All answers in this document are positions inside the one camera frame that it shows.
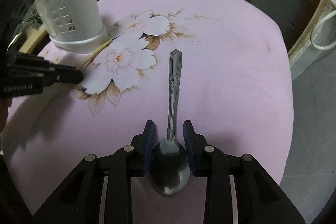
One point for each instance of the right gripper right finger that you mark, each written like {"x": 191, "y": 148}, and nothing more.
{"x": 195, "y": 144}

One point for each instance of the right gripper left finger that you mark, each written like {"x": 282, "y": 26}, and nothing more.
{"x": 141, "y": 154}

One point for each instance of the white plastic utensil holder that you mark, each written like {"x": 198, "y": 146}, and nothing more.
{"x": 73, "y": 25}

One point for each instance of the pink floral tablecloth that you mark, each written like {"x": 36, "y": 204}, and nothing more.
{"x": 235, "y": 89}

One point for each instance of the dark grey cabinet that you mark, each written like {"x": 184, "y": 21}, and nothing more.
{"x": 290, "y": 15}

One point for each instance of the wooden chopstick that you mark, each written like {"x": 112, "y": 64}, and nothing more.
{"x": 93, "y": 55}

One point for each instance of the ornate steel spoon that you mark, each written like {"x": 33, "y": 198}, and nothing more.
{"x": 169, "y": 167}

